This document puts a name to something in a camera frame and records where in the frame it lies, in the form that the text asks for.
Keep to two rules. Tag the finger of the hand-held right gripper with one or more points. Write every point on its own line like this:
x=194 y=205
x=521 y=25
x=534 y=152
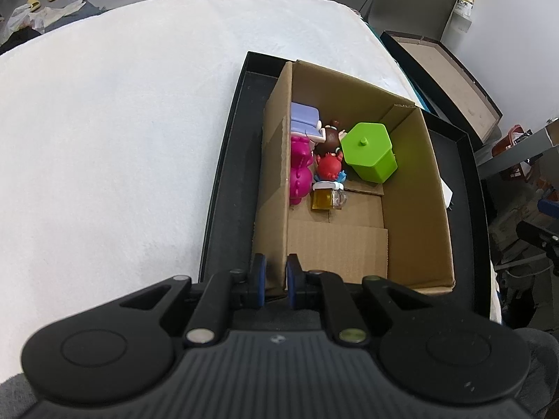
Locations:
x=537 y=238

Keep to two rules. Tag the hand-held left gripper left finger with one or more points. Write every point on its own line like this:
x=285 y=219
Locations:
x=260 y=279

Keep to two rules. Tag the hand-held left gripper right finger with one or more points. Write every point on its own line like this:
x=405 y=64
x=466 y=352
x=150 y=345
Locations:
x=293 y=279

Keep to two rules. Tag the toy beer mug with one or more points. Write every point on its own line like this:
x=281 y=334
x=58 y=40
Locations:
x=322 y=198

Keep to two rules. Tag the pink plastic toy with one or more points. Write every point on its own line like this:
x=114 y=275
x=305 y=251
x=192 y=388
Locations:
x=300 y=183

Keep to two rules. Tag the red round toy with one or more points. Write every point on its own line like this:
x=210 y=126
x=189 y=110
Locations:
x=329 y=166

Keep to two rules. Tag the brown cardboard box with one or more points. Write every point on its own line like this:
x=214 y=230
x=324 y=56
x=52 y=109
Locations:
x=410 y=227

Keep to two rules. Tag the black shallow tray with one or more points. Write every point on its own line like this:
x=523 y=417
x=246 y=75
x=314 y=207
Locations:
x=244 y=139

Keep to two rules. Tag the brown haired doll figure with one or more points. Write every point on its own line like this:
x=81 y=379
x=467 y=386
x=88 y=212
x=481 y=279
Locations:
x=330 y=139

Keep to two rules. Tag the green hexagonal container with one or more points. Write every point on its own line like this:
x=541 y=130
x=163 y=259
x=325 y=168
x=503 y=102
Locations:
x=367 y=148

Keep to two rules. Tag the grey metal shelf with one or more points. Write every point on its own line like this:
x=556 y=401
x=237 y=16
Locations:
x=515 y=157

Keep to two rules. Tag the red orange container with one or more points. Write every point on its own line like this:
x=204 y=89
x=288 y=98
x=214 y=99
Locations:
x=509 y=148

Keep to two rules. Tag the small white object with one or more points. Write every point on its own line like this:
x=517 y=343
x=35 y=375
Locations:
x=447 y=194

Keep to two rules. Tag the lavender block toy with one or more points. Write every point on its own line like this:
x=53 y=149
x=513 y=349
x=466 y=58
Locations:
x=303 y=115

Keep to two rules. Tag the blue jeans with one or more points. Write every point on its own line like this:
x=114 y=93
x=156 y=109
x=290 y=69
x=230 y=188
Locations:
x=74 y=13

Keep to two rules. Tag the black cloth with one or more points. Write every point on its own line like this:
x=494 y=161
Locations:
x=19 y=39

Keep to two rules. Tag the white plastic bag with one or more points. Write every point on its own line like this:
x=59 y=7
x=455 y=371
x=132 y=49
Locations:
x=24 y=17

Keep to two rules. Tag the yellow slipper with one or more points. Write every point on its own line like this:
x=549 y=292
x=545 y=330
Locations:
x=35 y=3

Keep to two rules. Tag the yellow white wall packet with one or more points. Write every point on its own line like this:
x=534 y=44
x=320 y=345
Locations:
x=464 y=2

